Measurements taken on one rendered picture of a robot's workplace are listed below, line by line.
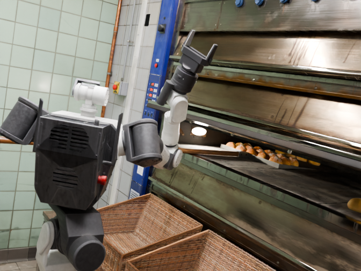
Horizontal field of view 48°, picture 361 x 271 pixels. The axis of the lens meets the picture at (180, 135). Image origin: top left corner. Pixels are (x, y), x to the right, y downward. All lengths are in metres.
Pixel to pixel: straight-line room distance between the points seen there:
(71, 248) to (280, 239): 0.92
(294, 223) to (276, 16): 0.96
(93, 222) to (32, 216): 2.02
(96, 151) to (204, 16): 1.40
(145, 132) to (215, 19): 1.15
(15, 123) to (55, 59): 1.78
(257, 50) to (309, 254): 0.97
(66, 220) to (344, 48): 1.24
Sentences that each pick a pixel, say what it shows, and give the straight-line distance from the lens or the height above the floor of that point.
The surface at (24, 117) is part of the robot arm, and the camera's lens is 1.50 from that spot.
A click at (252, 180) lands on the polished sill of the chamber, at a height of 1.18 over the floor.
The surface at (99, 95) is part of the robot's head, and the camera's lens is 1.45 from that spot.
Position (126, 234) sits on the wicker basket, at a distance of 2.66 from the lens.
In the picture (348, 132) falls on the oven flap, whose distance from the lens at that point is 1.69.
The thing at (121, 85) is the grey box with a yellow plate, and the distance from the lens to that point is 3.07.
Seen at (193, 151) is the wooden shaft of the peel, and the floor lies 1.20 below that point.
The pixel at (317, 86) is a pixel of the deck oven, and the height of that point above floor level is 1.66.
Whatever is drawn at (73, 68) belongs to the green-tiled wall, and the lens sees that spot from 3.29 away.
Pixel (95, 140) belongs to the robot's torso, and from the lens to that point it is 1.29.
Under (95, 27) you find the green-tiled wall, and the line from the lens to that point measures 3.35.
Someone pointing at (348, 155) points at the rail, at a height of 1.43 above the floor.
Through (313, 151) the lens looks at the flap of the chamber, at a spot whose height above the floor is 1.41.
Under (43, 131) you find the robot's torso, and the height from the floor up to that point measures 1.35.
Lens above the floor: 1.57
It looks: 7 degrees down
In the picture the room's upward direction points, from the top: 10 degrees clockwise
